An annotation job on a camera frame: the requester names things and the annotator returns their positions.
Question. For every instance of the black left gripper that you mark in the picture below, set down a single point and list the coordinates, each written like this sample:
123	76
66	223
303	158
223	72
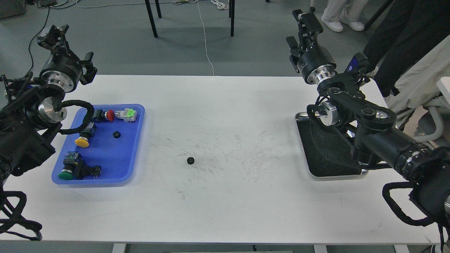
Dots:
62	67

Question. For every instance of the green white switch module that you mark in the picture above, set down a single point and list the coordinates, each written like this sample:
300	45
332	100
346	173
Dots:
127	115

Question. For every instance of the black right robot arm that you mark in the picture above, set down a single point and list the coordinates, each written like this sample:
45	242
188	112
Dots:
351	132

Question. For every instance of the blue plastic tray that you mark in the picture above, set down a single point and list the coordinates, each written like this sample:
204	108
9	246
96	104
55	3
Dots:
115	156

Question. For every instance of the green push button switch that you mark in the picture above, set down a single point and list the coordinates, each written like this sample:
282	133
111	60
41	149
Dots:
75	167

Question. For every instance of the red push button switch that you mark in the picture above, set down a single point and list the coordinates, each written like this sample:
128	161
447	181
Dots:
103	116

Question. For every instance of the silver metal tray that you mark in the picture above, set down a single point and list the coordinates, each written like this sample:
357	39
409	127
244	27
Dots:
328	156

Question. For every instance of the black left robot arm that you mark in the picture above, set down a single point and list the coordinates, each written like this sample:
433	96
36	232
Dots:
36	106

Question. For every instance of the yellow push button switch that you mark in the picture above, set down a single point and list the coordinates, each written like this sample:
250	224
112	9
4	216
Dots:
85	135

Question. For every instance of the black cabinet box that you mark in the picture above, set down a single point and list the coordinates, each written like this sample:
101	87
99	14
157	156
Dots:
410	30

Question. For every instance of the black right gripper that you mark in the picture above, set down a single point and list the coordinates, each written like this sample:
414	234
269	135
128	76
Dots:
316	64

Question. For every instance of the person legs white shoes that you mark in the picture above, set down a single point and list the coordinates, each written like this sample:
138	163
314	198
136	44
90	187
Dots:
338	12

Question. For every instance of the beige cloth cover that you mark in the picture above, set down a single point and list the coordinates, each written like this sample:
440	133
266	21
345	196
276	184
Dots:
418	85

